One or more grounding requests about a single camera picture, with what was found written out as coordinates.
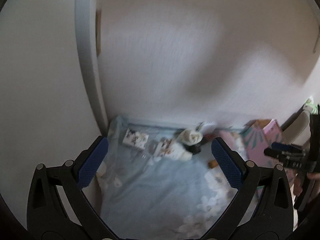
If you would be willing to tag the green white wet wipes pack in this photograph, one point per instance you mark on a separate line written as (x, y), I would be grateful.
(310, 106)

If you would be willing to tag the small brown cork piece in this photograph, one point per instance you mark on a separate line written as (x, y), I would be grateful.
(212, 164)

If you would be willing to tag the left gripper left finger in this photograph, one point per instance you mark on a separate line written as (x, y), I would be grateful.
(57, 208)

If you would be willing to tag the cream rolled sock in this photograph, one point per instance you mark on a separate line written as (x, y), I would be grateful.
(189, 141)

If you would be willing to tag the grey door frame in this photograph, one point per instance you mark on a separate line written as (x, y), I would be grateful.
(85, 26)

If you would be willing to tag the light blue floral bedsheet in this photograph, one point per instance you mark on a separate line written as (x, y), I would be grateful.
(148, 198)

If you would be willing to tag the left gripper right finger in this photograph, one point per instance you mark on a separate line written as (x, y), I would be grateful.
(262, 207)

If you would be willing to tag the white floral tissue pack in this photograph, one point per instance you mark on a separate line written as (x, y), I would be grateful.
(135, 139)

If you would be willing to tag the cardboard box with pink lining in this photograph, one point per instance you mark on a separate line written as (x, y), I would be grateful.
(259, 135)

